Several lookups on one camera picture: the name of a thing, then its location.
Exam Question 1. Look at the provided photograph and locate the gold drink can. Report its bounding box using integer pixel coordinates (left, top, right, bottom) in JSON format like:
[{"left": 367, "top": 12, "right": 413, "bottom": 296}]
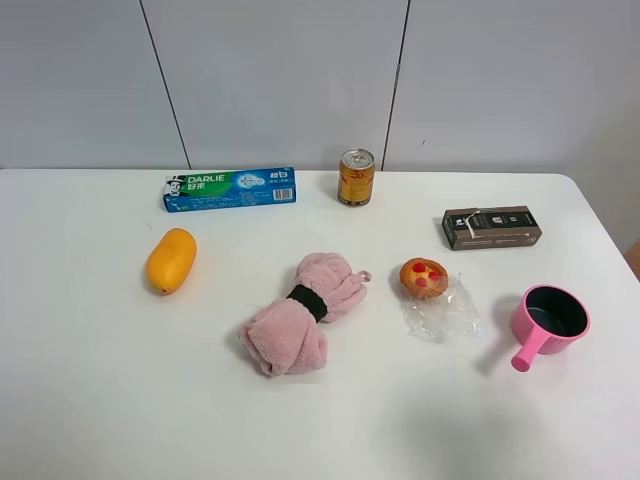
[{"left": 337, "top": 148, "right": 375, "bottom": 206}]

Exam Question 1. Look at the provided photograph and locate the green blue toothpaste box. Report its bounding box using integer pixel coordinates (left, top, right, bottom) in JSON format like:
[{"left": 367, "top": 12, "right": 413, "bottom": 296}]
[{"left": 162, "top": 167, "right": 296, "bottom": 213}]

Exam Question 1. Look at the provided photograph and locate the pink rolled towel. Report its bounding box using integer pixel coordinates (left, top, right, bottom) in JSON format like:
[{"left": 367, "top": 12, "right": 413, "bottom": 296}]
[{"left": 239, "top": 253, "right": 371, "bottom": 377}]

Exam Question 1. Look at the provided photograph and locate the toy fruit tart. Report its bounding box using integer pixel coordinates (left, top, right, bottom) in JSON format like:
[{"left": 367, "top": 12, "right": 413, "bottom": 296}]
[{"left": 399, "top": 257, "right": 449, "bottom": 300}]

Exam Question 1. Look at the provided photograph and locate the orange yellow mango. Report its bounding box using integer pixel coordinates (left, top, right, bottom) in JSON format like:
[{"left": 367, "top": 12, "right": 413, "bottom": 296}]
[{"left": 145, "top": 228, "right": 197, "bottom": 295}]

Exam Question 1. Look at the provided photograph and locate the clear plastic wrapper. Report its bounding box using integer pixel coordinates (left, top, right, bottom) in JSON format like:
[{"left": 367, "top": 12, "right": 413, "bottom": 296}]
[{"left": 401, "top": 276, "right": 482, "bottom": 344}]

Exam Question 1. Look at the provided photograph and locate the dark brown rectangular box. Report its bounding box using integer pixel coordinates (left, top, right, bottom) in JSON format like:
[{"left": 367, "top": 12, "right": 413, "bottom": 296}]
[{"left": 441, "top": 206, "right": 542, "bottom": 251}]

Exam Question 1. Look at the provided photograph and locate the pink saucepan with handle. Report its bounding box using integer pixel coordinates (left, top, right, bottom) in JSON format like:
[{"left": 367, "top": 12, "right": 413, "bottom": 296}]
[{"left": 511, "top": 285, "right": 590, "bottom": 372}]

